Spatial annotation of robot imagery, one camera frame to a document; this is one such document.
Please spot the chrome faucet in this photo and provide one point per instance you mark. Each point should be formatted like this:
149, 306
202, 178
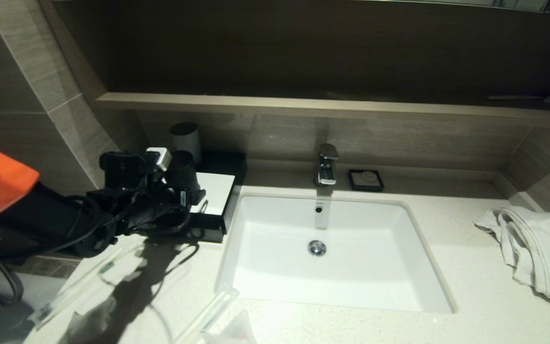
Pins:
326, 165

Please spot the toothbrush in long clear package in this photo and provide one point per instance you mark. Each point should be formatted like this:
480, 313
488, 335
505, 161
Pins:
74, 289

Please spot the black square soap dish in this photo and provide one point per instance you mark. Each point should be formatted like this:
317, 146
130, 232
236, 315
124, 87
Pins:
352, 184

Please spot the round white soap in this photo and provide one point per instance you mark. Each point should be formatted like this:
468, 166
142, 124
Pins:
366, 178

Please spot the white sachet with red print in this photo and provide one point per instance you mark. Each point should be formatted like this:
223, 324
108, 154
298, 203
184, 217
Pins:
237, 332

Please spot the black box with white lid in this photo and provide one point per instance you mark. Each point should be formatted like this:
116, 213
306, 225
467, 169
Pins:
217, 191

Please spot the grey cup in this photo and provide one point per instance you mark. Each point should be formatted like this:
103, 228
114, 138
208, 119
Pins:
185, 138

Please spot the wooden wall shelf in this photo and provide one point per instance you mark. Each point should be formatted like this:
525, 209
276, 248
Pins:
303, 106

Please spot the white crumpled towel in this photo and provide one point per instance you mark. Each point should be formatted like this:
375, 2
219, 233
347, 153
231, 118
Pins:
542, 253

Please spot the crumpled white wrapper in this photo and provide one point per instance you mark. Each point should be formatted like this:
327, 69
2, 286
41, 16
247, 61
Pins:
91, 320

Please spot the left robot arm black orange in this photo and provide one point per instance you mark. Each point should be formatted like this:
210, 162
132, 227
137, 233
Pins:
26, 215

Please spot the clear plastic tube package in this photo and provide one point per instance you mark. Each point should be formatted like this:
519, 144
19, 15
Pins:
208, 313

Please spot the white rectangular sink basin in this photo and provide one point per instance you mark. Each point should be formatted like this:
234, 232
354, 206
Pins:
361, 267

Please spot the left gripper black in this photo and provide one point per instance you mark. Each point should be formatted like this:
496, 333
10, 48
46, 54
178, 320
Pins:
155, 212

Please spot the chrome sink drain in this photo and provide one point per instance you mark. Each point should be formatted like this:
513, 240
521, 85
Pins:
317, 248

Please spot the black cup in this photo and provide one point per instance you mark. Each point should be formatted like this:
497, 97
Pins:
183, 172

